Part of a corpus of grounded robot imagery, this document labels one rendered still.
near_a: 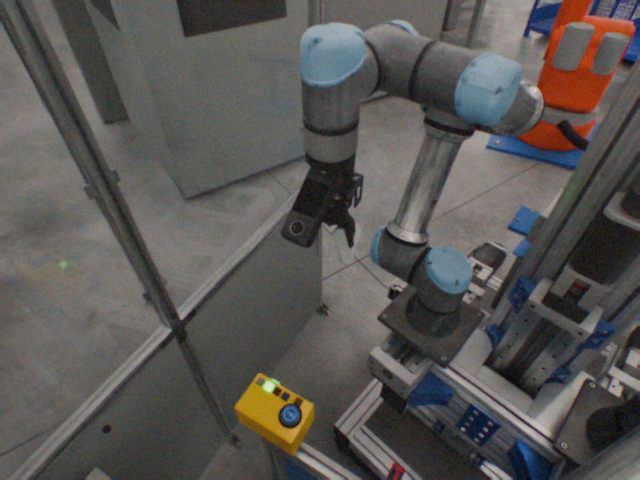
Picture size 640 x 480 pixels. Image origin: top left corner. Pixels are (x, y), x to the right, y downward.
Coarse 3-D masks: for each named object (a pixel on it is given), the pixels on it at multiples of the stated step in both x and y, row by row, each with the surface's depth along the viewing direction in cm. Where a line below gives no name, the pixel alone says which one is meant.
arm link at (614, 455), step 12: (636, 432) 47; (612, 444) 49; (624, 444) 48; (636, 444) 46; (600, 456) 49; (612, 456) 48; (624, 456) 47; (636, 456) 46; (588, 468) 49; (600, 468) 48; (612, 468) 47; (624, 468) 46; (636, 468) 45
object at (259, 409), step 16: (256, 384) 93; (272, 384) 93; (240, 400) 91; (256, 400) 90; (272, 400) 90; (288, 400) 90; (304, 400) 91; (240, 416) 91; (256, 416) 88; (272, 416) 88; (304, 416) 88; (272, 432) 86; (288, 432) 86; (304, 432) 91; (288, 448) 87
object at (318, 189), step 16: (320, 176) 55; (304, 192) 56; (320, 192) 55; (304, 208) 55; (320, 208) 54; (288, 224) 55; (304, 224) 54; (320, 224) 56; (288, 240) 55; (304, 240) 54
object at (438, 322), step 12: (408, 300) 111; (408, 312) 109; (420, 312) 104; (432, 312) 101; (444, 312) 100; (456, 312) 103; (420, 324) 105; (432, 324) 103; (444, 324) 103; (456, 324) 105; (432, 336) 105; (444, 336) 105
